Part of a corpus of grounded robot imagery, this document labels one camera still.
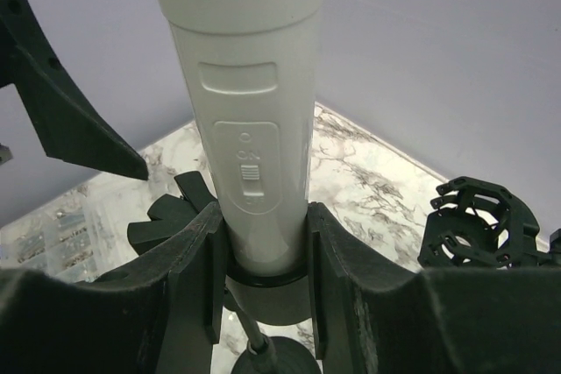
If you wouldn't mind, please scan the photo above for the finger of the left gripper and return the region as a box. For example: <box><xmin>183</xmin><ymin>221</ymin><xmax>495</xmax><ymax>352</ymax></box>
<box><xmin>1</xmin><ymin>0</ymin><xmax>149</xmax><ymax>180</ymax></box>

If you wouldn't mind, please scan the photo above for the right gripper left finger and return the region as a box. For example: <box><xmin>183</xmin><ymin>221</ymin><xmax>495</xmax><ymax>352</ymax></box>
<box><xmin>1</xmin><ymin>202</ymin><xmax>224</xmax><ymax>373</ymax></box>

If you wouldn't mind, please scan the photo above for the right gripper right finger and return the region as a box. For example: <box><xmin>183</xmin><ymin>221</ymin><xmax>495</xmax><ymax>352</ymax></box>
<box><xmin>307</xmin><ymin>202</ymin><xmax>560</xmax><ymax>373</ymax></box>

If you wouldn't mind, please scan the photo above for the clip round-base stand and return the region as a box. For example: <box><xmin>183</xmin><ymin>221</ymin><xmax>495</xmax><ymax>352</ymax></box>
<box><xmin>127</xmin><ymin>171</ymin><xmax>321</xmax><ymax>373</ymax></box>

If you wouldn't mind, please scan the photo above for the white microphone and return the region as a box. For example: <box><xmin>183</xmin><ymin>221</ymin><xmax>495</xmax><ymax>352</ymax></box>
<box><xmin>158</xmin><ymin>0</ymin><xmax>323</xmax><ymax>276</ymax></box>

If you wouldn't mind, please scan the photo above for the clear plastic screw box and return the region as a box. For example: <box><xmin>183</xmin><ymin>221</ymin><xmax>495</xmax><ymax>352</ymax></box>
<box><xmin>1</xmin><ymin>187</ymin><xmax>108</xmax><ymax>283</ymax></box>

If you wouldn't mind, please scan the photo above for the shock mount round-base stand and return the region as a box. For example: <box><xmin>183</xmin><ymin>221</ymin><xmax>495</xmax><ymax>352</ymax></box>
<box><xmin>417</xmin><ymin>176</ymin><xmax>560</xmax><ymax>269</ymax></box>

